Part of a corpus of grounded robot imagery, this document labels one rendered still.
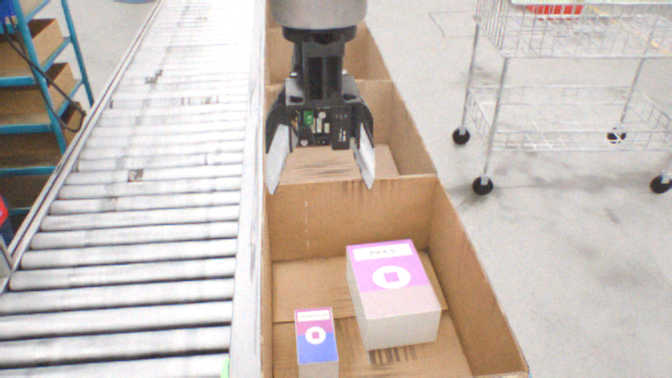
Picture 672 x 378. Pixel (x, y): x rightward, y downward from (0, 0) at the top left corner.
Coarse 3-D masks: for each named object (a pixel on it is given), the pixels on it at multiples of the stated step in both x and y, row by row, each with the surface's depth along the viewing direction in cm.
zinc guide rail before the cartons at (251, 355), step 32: (256, 0) 230; (256, 32) 196; (256, 64) 170; (256, 96) 151; (256, 128) 135; (256, 160) 123; (256, 192) 113; (256, 224) 104; (256, 256) 96; (256, 288) 90; (256, 320) 84; (256, 352) 79
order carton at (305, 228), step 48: (288, 192) 88; (336, 192) 89; (384, 192) 89; (432, 192) 90; (288, 240) 93; (336, 240) 94; (384, 240) 95; (432, 240) 94; (288, 288) 90; (336, 288) 90; (480, 288) 71; (288, 336) 82; (336, 336) 82; (480, 336) 72
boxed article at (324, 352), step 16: (304, 320) 79; (320, 320) 79; (304, 336) 76; (320, 336) 76; (304, 352) 74; (320, 352) 74; (336, 352) 74; (304, 368) 73; (320, 368) 73; (336, 368) 74
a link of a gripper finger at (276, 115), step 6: (282, 90) 57; (282, 96) 56; (276, 102) 57; (282, 102) 57; (270, 108) 57; (276, 108) 57; (282, 108) 57; (270, 114) 57; (276, 114) 57; (282, 114) 57; (270, 120) 57; (276, 120) 57; (282, 120) 57; (270, 126) 58; (276, 126) 58; (270, 132) 59; (270, 138) 59; (270, 144) 59
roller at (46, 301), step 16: (80, 288) 109; (96, 288) 109; (112, 288) 109; (128, 288) 109; (144, 288) 109; (160, 288) 109; (176, 288) 109; (192, 288) 109; (208, 288) 110; (224, 288) 110; (0, 304) 106; (16, 304) 106; (32, 304) 107; (48, 304) 107; (64, 304) 107; (80, 304) 107; (96, 304) 108; (112, 304) 108; (128, 304) 108; (144, 304) 109; (160, 304) 109; (176, 304) 110
